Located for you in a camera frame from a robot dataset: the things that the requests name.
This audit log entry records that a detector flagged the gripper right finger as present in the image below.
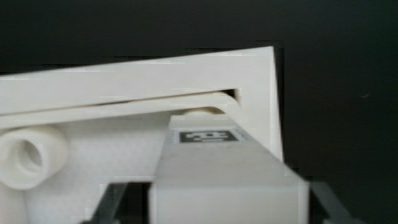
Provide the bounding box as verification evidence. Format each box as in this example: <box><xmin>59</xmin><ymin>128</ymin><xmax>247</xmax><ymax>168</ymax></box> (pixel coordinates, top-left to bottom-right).
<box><xmin>311</xmin><ymin>182</ymin><xmax>368</xmax><ymax>224</ymax></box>

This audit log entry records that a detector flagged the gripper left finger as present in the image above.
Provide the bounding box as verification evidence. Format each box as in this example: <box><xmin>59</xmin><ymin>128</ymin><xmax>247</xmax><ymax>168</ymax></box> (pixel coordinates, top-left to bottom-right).
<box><xmin>89</xmin><ymin>183</ymin><xmax>128</xmax><ymax>224</ymax></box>

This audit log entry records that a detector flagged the white desk top panel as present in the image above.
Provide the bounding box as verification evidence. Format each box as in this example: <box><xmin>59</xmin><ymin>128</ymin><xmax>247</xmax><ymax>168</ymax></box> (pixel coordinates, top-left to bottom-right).
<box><xmin>0</xmin><ymin>92</ymin><xmax>240</xmax><ymax>224</ymax></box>

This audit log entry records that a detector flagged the white leg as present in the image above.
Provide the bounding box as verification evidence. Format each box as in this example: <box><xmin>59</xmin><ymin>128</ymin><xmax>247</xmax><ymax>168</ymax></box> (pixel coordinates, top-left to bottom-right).
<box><xmin>150</xmin><ymin>114</ymin><xmax>310</xmax><ymax>224</ymax></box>

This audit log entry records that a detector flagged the white U-shaped frame fixture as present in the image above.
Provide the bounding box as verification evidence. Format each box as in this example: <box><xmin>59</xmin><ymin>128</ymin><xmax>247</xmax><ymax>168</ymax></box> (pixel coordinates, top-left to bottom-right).
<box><xmin>0</xmin><ymin>47</ymin><xmax>283</xmax><ymax>155</ymax></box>

